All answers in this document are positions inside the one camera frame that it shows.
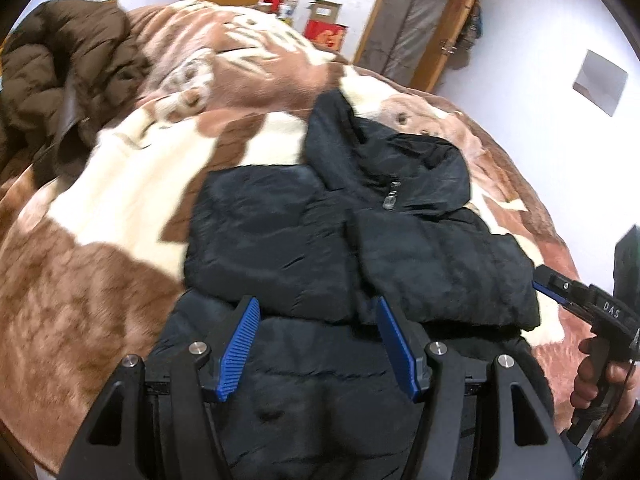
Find person's right forearm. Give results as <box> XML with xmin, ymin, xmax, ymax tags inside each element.
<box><xmin>582</xmin><ymin>399</ymin><xmax>640</xmax><ymax>480</ymax></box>

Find grey wall panel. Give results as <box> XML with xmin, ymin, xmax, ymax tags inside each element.
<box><xmin>572</xmin><ymin>49</ymin><xmax>630</xmax><ymax>119</ymax></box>

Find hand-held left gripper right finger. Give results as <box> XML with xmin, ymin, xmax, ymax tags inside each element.
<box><xmin>374</xmin><ymin>296</ymin><xmax>577</xmax><ymax>480</ymax></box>

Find red gift box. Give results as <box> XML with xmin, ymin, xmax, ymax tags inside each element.
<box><xmin>304</xmin><ymin>19</ymin><xmax>349</xmax><ymax>52</ymax></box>

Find dark items hanging on door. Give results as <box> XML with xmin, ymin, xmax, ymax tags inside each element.
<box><xmin>451</xmin><ymin>0</ymin><xmax>484</xmax><ymax>69</ymax></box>

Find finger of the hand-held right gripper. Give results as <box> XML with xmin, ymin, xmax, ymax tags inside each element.
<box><xmin>532</xmin><ymin>265</ymin><xmax>595</xmax><ymax>317</ymax></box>

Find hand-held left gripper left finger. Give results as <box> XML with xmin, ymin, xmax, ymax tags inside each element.
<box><xmin>59</xmin><ymin>296</ymin><xmax>261</xmax><ymax>480</ymax></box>

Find wooden door with grey curtain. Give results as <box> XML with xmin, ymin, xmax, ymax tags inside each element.
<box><xmin>352</xmin><ymin>0</ymin><xmax>486</xmax><ymax>94</ymax></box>

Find person's right hand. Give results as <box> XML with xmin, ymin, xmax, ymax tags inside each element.
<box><xmin>570</xmin><ymin>337</ymin><xmax>640</xmax><ymax>427</ymax></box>

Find brown puffer jacket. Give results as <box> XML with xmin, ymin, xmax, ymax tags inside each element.
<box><xmin>0</xmin><ymin>0</ymin><xmax>151</xmax><ymax>192</ymax></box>

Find brown and cream printed blanket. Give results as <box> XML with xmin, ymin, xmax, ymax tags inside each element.
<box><xmin>0</xmin><ymin>0</ymin><xmax>587</xmax><ymax>467</ymax></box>

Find open cardboard box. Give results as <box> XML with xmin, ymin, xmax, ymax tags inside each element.
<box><xmin>306</xmin><ymin>0</ymin><xmax>344</xmax><ymax>24</ymax></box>

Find black puffer jacket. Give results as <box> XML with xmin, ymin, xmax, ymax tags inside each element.
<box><xmin>147</xmin><ymin>89</ymin><xmax>556</xmax><ymax>480</ymax></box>

